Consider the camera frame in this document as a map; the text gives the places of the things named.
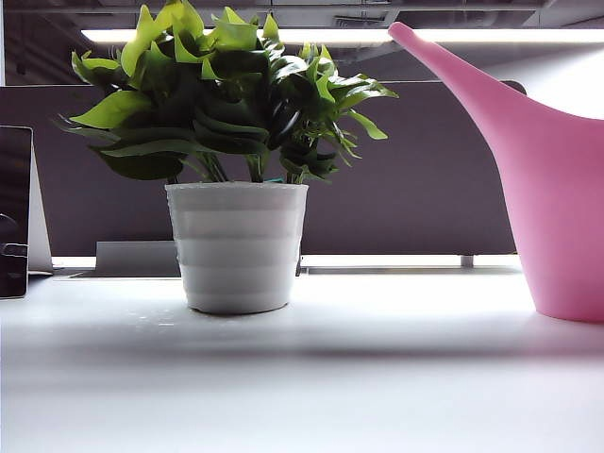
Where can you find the long ceiling light strip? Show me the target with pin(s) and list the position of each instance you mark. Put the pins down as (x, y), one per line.
(330, 35)

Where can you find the ceiling air vent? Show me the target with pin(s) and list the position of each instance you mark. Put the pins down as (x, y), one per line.
(361, 20)

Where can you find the black screen white stand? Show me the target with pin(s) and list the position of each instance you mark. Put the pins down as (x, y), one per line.
(14, 179)

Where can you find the grey flat box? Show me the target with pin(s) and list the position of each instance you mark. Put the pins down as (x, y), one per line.
(137, 257)

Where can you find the dark purple desk partition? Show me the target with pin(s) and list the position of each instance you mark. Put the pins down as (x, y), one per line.
(401, 189)

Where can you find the pink plastic watering can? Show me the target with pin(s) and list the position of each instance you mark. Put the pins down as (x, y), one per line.
(557, 189)

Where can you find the green leafy plant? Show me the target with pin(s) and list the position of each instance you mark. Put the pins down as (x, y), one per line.
(226, 118)

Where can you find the teal plant label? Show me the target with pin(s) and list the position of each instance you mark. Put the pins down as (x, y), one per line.
(276, 180)

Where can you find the white ribbed plant pot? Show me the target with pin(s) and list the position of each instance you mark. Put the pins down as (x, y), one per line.
(236, 245)

